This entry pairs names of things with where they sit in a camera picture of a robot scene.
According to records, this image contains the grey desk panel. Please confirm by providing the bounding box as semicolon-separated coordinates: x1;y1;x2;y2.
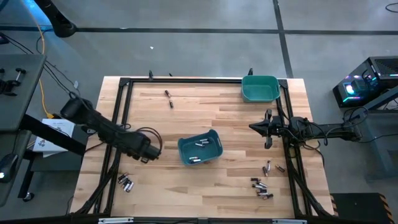
0;129;32;208

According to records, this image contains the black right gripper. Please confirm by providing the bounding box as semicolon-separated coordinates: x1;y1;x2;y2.
248;108;285;149

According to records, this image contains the grey side table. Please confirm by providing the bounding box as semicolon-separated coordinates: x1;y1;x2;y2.
0;54;47;133

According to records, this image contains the black computer mouse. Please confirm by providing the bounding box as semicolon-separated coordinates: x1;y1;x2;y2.
0;153;19;184

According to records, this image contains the silver metal bracket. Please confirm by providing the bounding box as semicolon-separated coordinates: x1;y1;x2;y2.
98;217;135;224
271;218;308;224

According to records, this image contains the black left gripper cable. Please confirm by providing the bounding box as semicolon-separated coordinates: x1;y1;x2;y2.
136;126;164;154

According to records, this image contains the black computer case with lights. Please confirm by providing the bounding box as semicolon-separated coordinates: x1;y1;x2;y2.
331;55;398;109

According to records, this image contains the black crossbeam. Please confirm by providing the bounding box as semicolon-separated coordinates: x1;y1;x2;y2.
19;113;87;156

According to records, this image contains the black screw clamp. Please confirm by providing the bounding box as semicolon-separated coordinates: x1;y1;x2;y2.
0;67;27;96

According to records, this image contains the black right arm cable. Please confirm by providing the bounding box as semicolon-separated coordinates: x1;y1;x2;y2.
343;106;369;147

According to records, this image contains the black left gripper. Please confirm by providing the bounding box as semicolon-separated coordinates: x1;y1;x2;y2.
124;132;162;165

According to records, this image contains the dark teal plastic bin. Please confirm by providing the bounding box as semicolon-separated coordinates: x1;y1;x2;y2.
177;128;224;166

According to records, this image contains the black floor cable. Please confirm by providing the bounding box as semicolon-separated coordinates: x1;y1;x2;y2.
0;29;81;100

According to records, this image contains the black stand base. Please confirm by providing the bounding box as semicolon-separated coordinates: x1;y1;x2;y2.
33;0;78;39

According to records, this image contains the yellow cable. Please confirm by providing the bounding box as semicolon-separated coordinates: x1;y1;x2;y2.
21;0;56;119

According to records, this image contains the grey metal stand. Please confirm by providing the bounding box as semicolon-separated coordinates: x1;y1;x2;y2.
341;90;398;183

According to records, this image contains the green plastic bin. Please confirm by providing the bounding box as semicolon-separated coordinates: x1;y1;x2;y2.
241;75;281;104

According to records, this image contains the white paper booklet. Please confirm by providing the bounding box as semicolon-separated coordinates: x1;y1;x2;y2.
32;118;76;158

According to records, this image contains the black yellow striped platform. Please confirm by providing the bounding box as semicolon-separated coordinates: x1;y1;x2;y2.
330;192;390;224

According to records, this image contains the black aluminium table frame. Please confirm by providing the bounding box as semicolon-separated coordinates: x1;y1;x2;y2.
70;76;335;218

